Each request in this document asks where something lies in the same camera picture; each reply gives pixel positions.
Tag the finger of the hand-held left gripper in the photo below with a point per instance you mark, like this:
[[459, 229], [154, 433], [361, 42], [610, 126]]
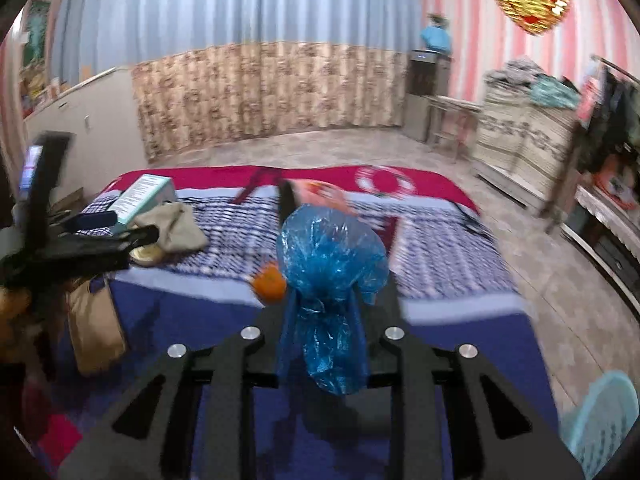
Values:
[[100, 247], [92, 221]]

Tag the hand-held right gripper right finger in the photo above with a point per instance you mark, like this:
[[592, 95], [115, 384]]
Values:
[[385, 357]]

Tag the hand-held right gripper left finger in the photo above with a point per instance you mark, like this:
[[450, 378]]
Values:
[[286, 347]]

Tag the round tape roll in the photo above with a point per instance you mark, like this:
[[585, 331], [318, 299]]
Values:
[[147, 256]]

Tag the blue plastic bag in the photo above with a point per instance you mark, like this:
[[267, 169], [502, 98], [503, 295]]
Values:
[[330, 260]]

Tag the light blue plastic basket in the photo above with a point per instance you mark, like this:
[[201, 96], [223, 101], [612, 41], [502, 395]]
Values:
[[605, 420]]

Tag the teal cardboard box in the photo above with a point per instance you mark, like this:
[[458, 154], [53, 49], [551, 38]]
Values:
[[142, 195]]

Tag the orange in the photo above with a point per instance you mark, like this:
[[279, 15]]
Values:
[[270, 284]]

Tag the brown phone case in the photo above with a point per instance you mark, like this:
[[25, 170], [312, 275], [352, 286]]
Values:
[[95, 322]]

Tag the khaki cloth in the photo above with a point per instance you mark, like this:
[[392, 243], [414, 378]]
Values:
[[175, 227]]

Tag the white cabinet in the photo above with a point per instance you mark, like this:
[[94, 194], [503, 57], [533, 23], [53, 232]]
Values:
[[90, 115]]

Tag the blue floral curtain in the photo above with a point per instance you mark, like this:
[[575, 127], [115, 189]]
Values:
[[250, 60]]

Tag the TV stand with lace cloth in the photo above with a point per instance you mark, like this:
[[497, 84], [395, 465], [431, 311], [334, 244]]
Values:
[[610, 240]]

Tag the cabinet under patterned cloth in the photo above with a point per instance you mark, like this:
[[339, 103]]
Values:
[[525, 145]]

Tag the small metal table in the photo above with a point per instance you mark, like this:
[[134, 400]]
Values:
[[452, 110]]

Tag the grey water dispenser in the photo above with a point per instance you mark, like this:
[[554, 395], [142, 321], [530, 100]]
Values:
[[427, 95]]

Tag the pile of clothes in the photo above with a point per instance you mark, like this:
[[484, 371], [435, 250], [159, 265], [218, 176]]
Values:
[[530, 80]]

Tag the blue bottle cover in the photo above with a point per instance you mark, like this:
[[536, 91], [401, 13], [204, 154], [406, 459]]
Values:
[[436, 40]]

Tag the row of hanging clothes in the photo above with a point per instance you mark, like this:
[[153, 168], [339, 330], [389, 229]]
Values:
[[620, 120]]

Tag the green wall poster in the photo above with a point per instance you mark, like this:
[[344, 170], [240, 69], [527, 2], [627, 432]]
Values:
[[36, 45]]

